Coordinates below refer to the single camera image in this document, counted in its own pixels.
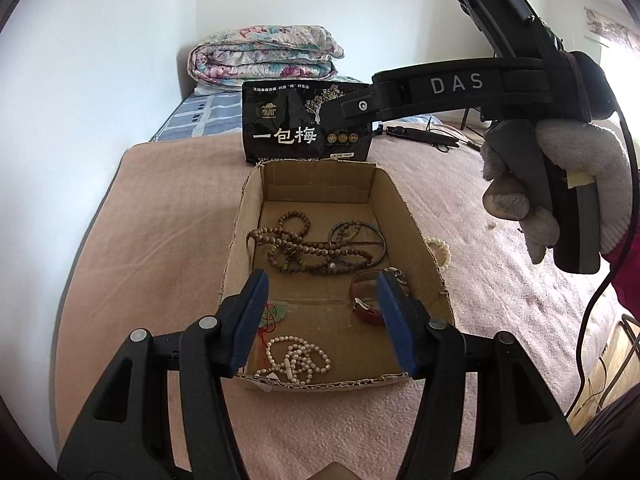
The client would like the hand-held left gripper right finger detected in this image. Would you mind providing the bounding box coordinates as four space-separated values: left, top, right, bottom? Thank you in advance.
376 267 586 480

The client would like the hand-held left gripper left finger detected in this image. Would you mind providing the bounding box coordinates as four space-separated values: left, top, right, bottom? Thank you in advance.
57 268 271 480

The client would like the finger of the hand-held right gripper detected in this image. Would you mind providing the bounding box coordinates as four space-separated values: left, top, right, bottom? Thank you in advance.
319 81 426 126

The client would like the red strap wristwatch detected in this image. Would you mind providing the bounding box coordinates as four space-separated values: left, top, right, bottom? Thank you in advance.
350 267 412 327

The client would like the green pendant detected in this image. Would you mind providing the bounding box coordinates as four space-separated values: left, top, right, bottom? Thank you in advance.
257 301 292 336

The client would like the white pearl necklace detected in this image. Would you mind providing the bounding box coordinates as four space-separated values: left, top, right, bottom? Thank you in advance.
255 335 332 386

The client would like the dark metal bangle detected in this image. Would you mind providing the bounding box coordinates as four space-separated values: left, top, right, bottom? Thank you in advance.
328 220 387 267

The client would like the brown wooden bead necklace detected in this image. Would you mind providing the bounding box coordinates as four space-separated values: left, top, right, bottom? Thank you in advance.
246 211 376 276

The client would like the cardboard box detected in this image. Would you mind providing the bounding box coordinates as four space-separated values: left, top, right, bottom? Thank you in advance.
218 158 456 392

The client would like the person's right forearm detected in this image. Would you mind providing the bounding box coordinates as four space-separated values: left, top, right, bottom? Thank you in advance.
602 240 640 321

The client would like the person's right hand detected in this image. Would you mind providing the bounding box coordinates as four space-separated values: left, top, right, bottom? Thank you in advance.
480 119 635 265

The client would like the black snack bag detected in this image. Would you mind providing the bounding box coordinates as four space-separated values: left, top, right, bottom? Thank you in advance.
241 79 375 166

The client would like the folded floral quilt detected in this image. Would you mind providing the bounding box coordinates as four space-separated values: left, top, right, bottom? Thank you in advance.
187 24 346 93

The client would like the floral curtain valance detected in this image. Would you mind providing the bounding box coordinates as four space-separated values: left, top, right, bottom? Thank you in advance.
584 6 640 50

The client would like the pink blanket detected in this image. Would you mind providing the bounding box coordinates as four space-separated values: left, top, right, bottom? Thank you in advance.
50 132 640 480

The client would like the black cable device on bed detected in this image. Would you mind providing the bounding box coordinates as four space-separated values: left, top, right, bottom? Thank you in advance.
382 122 461 150

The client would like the white bead bracelet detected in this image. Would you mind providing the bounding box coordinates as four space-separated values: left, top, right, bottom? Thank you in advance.
425 236 453 273

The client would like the black ring light cable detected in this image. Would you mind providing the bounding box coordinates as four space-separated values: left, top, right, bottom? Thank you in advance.
425 115 486 153

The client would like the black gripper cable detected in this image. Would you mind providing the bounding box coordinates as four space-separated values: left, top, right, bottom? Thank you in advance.
574 105 640 411

